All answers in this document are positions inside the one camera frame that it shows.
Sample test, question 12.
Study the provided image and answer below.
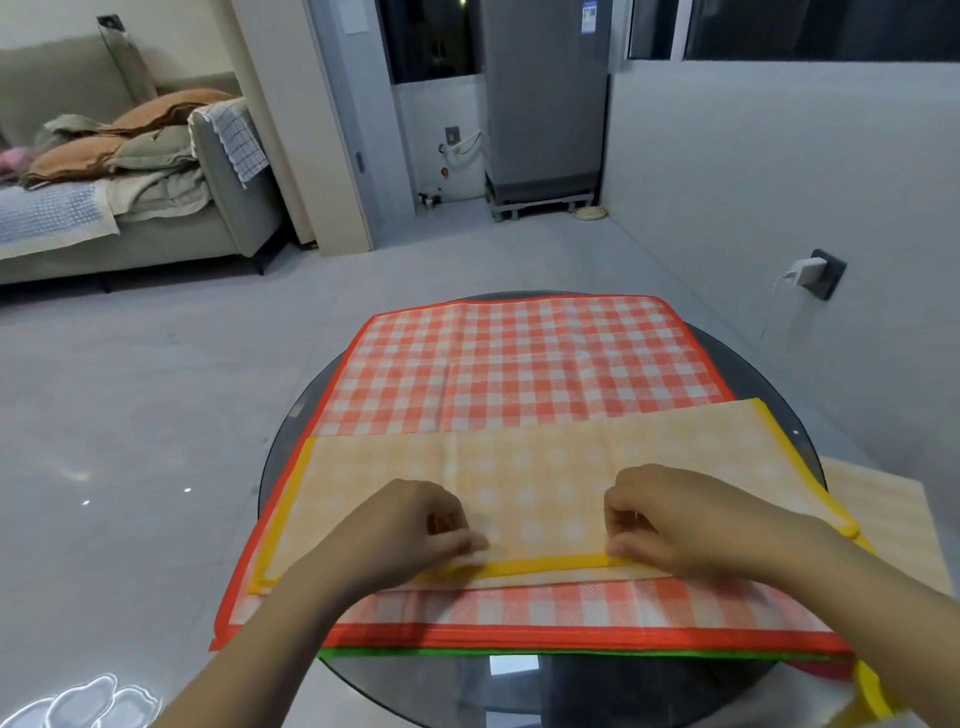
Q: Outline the person's left forearm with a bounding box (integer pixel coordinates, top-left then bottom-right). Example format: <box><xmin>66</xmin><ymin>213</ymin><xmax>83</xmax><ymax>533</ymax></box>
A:
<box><xmin>150</xmin><ymin>570</ymin><xmax>361</xmax><ymax>728</ymax></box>

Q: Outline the grey-green pillow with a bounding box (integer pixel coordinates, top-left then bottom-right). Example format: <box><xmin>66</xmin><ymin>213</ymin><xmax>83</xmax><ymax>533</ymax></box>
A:
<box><xmin>112</xmin><ymin>123</ymin><xmax>200</xmax><ymax>172</ymax></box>

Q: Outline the yellow edged cloth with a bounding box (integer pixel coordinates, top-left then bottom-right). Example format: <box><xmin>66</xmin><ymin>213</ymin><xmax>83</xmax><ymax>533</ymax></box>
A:
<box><xmin>851</xmin><ymin>660</ymin><xmax>905</xmax><ymax>723</ymax></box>

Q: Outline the grey refrigerator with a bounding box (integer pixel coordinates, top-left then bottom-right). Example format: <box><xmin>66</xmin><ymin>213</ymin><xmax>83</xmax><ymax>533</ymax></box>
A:
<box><xmin>480</xmin><ymin>0</ymin><xmax>612</xmax><ymax>205</ymax></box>

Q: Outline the white grid-pattern cloth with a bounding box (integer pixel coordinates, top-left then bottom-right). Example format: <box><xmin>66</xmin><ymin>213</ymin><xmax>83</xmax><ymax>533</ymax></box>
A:
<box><xmin>187</xmin><ymin>97</ymin><xmax>270</xmax><ymax>189</ymax></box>

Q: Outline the orange checked cloth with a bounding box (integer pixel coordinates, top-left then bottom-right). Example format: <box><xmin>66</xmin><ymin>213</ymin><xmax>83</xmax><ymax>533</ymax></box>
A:
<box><xmin>208</xmin><ymin>294</ymin><xmax>856</xmax><ymax>655</ymax></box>

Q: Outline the dark wall socket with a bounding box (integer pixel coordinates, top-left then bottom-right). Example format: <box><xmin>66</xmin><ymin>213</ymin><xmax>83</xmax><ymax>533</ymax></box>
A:
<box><xmin>806</xmin><ymin>249</ymin><xmax>849</xmax><ymax>301</ymax></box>

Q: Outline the grey sliding door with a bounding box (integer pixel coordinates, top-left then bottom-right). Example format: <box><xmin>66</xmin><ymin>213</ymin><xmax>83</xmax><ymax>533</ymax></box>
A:
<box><xmin>306</xmin><ymin>0</ymin><xmax>485</xmax><ymax>258</ymax></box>

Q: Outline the white charger cable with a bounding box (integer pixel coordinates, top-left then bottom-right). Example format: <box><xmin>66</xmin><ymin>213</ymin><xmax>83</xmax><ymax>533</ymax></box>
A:
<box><xmin>757</xmin><ymin>273</ymin><xmax>796</xmax><ymax>354</ymax></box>

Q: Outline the beige blanket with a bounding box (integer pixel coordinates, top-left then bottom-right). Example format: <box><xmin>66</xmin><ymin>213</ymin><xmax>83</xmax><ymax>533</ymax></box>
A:
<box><xmin>105</xmin><ymin>168</ymin><xmax>213</xmax><ymax>223</ymax></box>

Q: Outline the yellow checked cloth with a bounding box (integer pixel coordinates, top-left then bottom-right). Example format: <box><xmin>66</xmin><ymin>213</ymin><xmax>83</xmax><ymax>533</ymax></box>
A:
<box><xmin>247</xmin><ymin>399</ymin><xmax>862</xmax><ymax>597</ymax></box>

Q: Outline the person's left hand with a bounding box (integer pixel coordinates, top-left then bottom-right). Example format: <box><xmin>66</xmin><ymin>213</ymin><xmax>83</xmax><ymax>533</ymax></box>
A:
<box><xmin>328</xmin><ymin>478</ymin><xmax>493</xmax><ymax>610</ymax></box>

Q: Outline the orange pillow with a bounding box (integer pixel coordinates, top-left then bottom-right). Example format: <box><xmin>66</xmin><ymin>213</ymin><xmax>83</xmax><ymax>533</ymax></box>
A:
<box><xmin>112</xmin><ymin>88</ymin><xmax>237</xmax><ymax>136</ymax></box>
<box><xmin>22</xmin><ymin>135</ymin><xmax>129</xmax><ymax>186</ymax></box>

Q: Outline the dark window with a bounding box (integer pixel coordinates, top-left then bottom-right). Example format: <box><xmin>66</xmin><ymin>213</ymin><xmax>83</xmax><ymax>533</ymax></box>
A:
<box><xmin>626</xmin><ymin>0</ymin><xmax>960</xmax><ymax>63</ymax></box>

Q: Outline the blue and white sofa mat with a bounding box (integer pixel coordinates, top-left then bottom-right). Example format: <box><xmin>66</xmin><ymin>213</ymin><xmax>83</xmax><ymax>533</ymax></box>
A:
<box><xmin>0</xmin><ymin>180</ymin><xmax>121</xmax><ymax>261</ymax></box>

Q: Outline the person's right forearm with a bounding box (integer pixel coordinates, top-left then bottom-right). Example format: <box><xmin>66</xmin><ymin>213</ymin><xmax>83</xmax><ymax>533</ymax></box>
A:
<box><xmin>750</xmin><ymin>513</ymin><xmax>960</xmax><ymax>728</ymax></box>

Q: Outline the white refrigerator stand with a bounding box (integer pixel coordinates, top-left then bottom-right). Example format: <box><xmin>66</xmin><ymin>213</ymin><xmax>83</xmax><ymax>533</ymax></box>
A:
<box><xmin>486</xmin><ymin>176</ymin><xmax>598</xmax><ymax>224</ymax></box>

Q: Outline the beige sofa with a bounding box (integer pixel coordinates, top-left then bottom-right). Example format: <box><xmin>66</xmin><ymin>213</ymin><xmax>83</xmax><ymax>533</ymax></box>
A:
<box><xmin>0</xmin><ymin>33</ymin><xmax>290</xmax><ymax>290</ymax></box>

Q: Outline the person's right hand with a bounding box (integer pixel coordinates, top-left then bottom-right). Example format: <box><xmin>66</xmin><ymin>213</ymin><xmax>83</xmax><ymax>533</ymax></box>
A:
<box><xmin>603</xmin><ymin>462</ymin><xmax>775</xmax><ymax>582</ymax></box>

